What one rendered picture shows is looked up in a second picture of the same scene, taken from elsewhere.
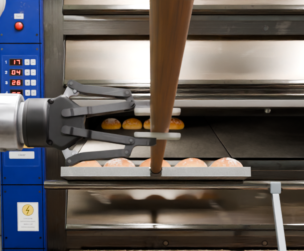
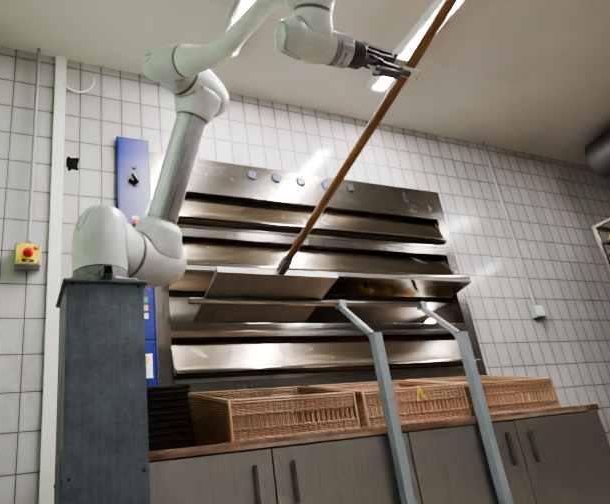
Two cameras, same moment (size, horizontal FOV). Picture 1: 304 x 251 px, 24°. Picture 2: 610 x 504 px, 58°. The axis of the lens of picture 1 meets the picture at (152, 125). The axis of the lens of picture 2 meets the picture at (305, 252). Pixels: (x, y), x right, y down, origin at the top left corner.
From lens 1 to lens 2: 155 cm
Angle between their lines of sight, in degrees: 42
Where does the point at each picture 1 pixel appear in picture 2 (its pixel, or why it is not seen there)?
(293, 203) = (331, 353)
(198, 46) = (256, 250)
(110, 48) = (198, 247)
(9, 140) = (351, 47)
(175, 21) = not seen: outside the picture
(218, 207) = (284, 357)
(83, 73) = not seen: hidden behind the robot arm
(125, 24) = (209, 231)
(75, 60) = not seen: hidden behind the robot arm
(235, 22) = (277, 235)
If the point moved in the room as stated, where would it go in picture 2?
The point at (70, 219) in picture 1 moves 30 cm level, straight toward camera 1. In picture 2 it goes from (178, 368) to (206, 350)
